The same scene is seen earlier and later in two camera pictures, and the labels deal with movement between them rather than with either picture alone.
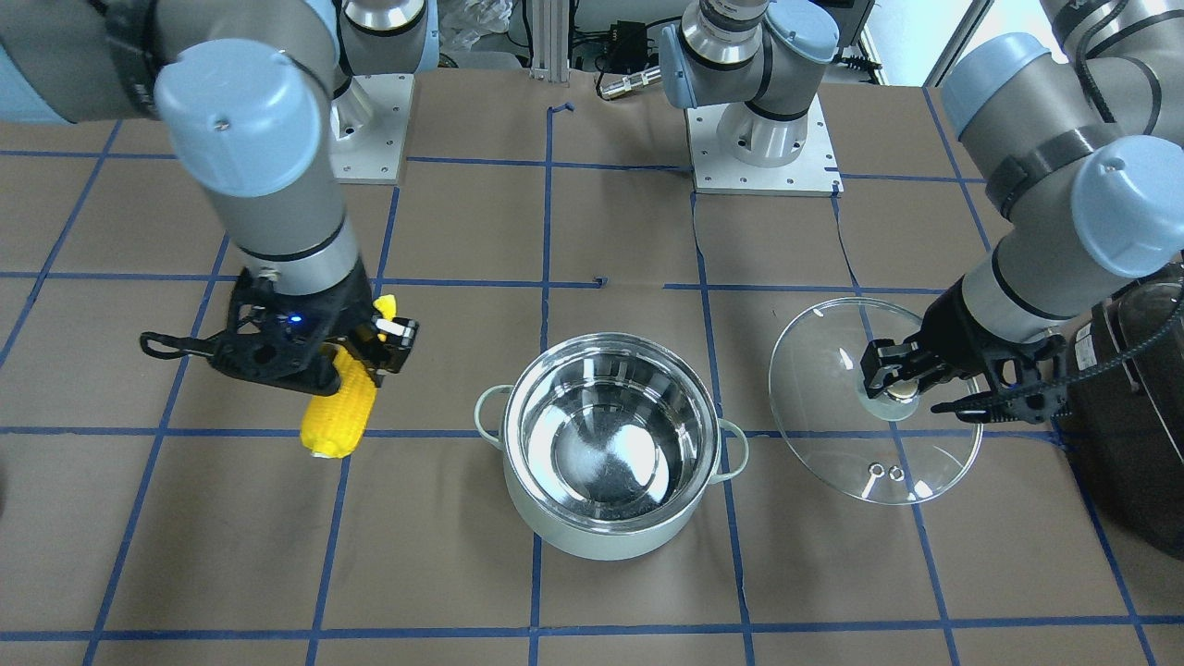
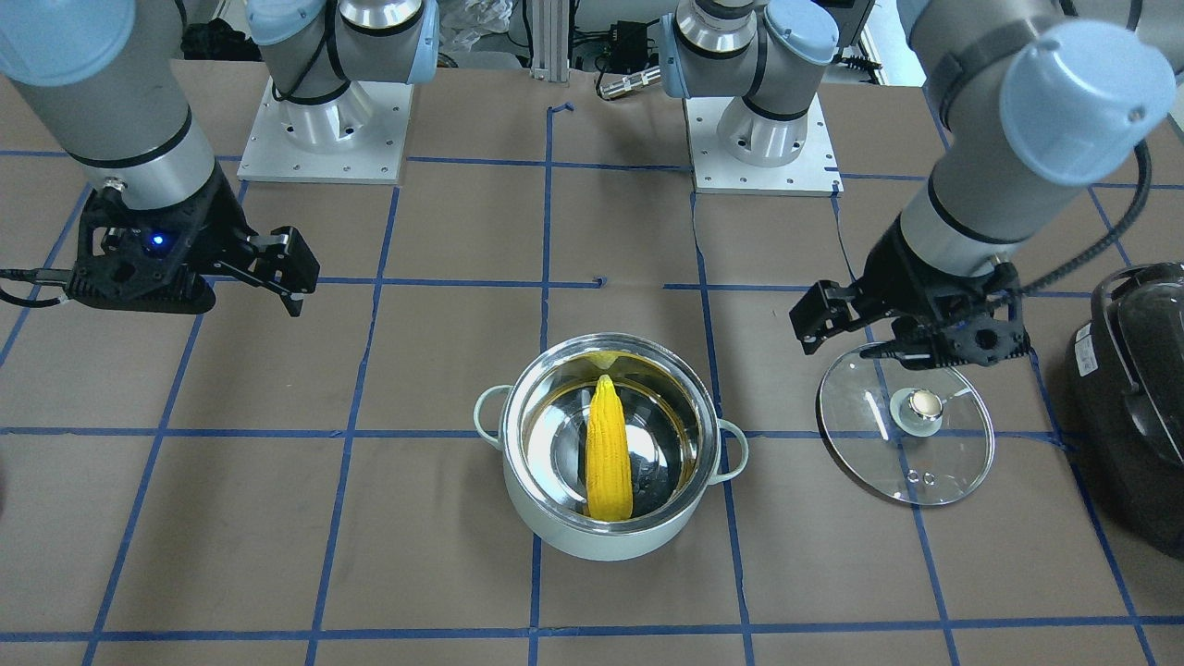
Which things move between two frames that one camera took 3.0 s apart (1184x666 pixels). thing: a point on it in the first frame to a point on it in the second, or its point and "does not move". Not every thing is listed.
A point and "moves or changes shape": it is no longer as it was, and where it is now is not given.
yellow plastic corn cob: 334,423 to 608,462
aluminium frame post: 550,41 does not move
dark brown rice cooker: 1124,409 does not move
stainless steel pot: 609,443 does not move
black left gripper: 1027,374 to 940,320
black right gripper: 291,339 to 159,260
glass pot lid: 893,449 moves or changes shape
